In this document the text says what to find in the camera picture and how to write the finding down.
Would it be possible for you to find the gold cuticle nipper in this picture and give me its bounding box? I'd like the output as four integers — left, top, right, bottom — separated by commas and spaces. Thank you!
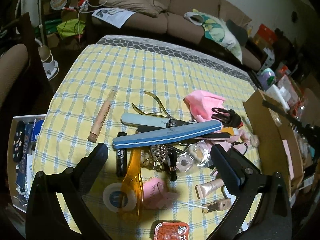
131, 90, 195, 128

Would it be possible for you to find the floral white pillow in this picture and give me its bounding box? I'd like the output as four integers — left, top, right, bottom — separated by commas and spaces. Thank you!
184, 9, 242, 63

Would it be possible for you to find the red snack tin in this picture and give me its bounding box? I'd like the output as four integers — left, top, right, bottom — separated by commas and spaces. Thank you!
153, 222, 189, 240

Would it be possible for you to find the beige lip balm tube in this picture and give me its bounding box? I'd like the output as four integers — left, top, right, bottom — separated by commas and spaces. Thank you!
87, 89, 117, 143

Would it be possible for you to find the brown chair backrest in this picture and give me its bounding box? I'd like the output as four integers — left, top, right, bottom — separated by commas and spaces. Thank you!
0, 43, 28, 106

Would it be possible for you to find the yellow checked tablecloth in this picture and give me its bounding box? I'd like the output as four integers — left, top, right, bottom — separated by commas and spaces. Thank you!
32, 44, 254, 239

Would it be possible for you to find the brown sofa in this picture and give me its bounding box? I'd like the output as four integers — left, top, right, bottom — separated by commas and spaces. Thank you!
87, 0, 261, 71

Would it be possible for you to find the black hair claw clip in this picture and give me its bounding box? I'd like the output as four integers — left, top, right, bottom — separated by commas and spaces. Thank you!
212, 107, 242, 128

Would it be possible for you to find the round white tape roll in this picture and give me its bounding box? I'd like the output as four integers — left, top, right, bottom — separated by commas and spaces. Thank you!
103, 183, 137, 213

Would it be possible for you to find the brown cardboard tray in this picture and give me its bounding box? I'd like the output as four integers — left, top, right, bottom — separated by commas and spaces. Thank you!
243, 89, 304, 196

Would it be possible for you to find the pink cloth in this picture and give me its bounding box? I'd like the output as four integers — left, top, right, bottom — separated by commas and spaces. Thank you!
184, 90, 251, 154

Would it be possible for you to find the orange transparent shoehorn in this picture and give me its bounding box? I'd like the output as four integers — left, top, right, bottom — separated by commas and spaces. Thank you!
120, 148, 144, 221

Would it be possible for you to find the grey pebble pattern mat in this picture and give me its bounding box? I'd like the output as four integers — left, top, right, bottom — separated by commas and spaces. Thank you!
97, 35, 262, 89

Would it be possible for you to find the black mascara tube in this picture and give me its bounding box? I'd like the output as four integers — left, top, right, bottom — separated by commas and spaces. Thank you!
116, 148, 127, 177

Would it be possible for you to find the beige foundation bottle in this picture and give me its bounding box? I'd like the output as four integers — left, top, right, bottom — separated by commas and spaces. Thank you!
202, 198, 232, 214

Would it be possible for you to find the pale blue nail file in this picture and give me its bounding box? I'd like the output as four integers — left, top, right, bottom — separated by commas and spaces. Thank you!
121, 113, 170, 128

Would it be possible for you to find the beige cream tube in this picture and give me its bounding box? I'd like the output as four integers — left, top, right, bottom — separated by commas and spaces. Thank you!
195, 178, 224, 200

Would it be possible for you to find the brown cushion on sofa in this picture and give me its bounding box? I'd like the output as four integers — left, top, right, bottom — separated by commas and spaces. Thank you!
99, 0, 166, 17

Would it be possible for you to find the green bag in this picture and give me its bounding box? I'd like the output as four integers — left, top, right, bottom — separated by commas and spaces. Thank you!
56, 18, 86, 40

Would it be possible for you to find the white tissue box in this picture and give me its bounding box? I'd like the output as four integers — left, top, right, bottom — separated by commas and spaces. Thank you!
266, 85, 291, 112

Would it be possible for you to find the pink powder puff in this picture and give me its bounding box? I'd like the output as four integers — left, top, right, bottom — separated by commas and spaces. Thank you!
143, 178, 179, 210

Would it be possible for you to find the printed paper sheet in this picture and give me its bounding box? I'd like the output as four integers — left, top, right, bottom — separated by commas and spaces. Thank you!
92, 8, 135, 29

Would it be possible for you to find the white storage box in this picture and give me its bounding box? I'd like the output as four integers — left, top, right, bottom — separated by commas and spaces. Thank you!
7, 114, 45, 213

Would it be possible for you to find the blue nail buffer block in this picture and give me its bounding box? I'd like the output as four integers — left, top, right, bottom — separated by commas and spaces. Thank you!
112, 120, 223, 150

